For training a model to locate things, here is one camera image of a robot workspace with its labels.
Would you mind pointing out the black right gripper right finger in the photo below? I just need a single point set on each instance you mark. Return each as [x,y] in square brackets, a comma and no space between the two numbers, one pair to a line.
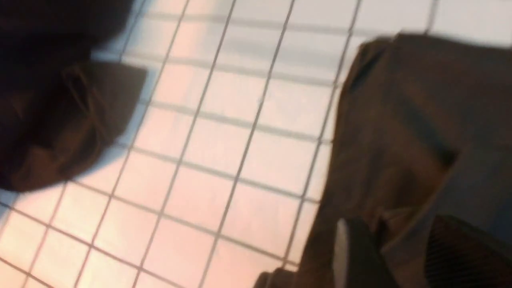
[460,255]

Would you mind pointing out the black clothes pile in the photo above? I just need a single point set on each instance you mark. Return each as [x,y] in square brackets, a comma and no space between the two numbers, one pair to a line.
[59,109]

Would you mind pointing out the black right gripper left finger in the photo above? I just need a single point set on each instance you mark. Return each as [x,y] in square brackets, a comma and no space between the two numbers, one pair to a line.
[357,262]

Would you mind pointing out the white grid table cover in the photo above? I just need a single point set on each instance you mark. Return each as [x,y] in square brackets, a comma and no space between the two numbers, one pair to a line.
[219,174]

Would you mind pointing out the gray long sleeve shirt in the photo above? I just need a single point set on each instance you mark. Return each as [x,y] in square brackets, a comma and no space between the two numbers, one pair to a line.
[423,129]

